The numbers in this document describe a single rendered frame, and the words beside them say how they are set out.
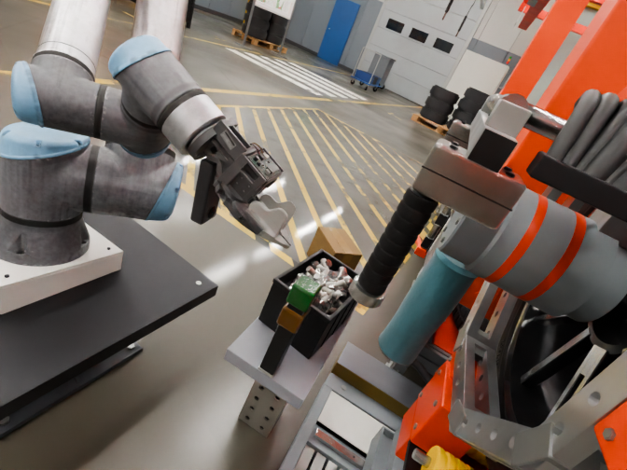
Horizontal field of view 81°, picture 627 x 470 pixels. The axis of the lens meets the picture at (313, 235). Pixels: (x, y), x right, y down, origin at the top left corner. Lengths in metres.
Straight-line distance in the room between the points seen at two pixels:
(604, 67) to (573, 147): 0.62
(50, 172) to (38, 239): 0.15
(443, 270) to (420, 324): 0.12
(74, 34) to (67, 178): 0.27
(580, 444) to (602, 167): 0.23
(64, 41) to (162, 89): 0.23
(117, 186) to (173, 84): 0.35
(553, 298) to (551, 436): 0.20
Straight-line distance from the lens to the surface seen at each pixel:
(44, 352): 0.90
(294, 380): 0.73
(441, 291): 0.72
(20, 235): 0.96
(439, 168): 0.37
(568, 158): 0.36
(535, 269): 0.54
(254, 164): 0.55
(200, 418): 1.17
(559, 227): 0.55
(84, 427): 1.15
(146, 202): 0.89
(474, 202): 0.38
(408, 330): 0.78
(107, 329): 0.93
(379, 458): 1.12
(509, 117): 0.37
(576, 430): 0.41
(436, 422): 0.72
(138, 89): 0.61
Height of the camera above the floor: 1.00
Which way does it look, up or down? 28 degrees down
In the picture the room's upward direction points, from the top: 24 degrees clockwise
